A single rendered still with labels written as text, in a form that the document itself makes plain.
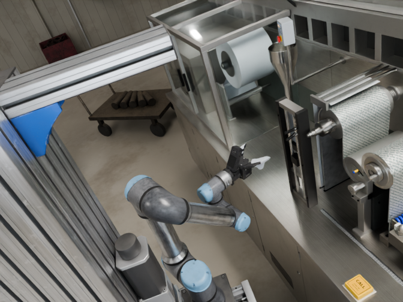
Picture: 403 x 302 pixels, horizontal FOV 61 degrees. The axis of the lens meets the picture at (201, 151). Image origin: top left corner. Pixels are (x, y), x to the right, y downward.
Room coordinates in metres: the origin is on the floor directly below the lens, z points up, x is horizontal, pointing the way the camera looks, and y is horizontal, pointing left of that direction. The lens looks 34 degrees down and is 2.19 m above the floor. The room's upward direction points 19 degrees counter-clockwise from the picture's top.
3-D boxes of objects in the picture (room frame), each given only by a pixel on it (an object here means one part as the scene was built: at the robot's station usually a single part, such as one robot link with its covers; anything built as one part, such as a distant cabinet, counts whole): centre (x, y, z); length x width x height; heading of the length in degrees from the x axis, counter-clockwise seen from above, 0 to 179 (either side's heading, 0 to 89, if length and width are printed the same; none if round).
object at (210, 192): (1.13, 0.02, 1.21); 0.11 x 0.08 x 0.09; 118
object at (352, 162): (1.03, -0.68, 1.18); 0.26 x 0.12 x 0.12; 102
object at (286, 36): (1.44, -0.50, 1.66); 0.07 x 0.07 x 0.10; 85
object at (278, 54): (1.62, -0.55, 1.50); 0.14 x 0.14 x 0.06
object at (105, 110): (4.35, 0.67, 0.50); 1.27 x 0.74 x 1.00; 60
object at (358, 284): (0.69, -0.39, 0.91); 0.07 x 0.07 x 0.02; 12
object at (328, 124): (1.13, -0.51, 1.34); 0.06 x 0.06 x 0.06; 12
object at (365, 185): (0.92, -0.54, 1.05); 0.06 x 0.05 x 0.31; 102
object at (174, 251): (1.01, 0.25, 1.19); 0.15 x 0.12 x 0.55; 28
